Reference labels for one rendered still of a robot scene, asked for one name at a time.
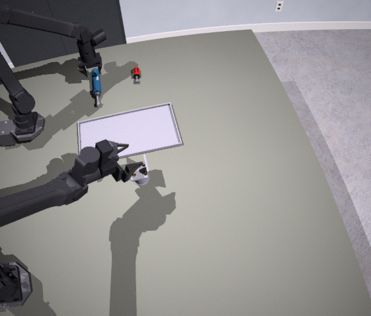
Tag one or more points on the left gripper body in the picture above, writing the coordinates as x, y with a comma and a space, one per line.
89, 60

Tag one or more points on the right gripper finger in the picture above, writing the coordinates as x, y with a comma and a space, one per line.
123, 145
131, 168

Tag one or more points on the white shallow rectangular tray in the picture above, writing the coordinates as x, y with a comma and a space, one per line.
145, 130

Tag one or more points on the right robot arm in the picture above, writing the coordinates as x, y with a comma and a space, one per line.
67, 188

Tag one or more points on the dark blue electric nut driver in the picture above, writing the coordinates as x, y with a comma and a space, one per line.
96, 83

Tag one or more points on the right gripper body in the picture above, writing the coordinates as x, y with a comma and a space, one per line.
118, 175

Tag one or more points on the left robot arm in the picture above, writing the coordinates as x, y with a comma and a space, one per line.
22, 101

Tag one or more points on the grey and white l-shaped bracket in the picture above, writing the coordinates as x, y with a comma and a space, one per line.
139, 172

